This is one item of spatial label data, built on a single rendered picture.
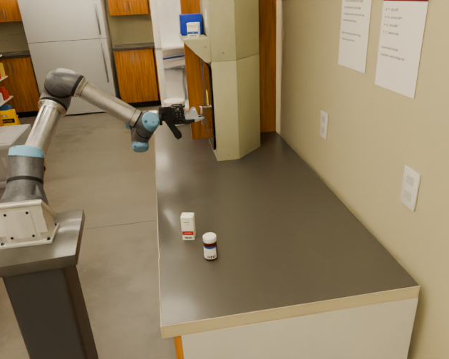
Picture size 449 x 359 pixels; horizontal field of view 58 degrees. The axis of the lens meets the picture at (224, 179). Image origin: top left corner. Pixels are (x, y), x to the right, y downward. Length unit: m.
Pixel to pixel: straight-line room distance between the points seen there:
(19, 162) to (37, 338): 0.64
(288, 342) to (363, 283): 0.26
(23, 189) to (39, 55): 5.55
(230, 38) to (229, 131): 0.42
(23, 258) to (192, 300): 0.61
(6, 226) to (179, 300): 0.66
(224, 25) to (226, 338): 1.26
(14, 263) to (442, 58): 1.34
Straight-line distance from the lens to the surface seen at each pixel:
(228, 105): 1.91
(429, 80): 1.17
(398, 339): 1.35
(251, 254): 1.29
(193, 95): 2.26
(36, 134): 1.77
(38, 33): 6.93
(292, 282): 1.19
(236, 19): 1.87
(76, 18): 6.80
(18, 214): 1.49
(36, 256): 1.47
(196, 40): 1.84
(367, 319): 1.24
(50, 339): 1.73
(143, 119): 1.74
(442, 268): 1.21
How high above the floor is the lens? 1.69
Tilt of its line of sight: 25 degrees down
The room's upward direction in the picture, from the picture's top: 3 degrees counter-clockwise
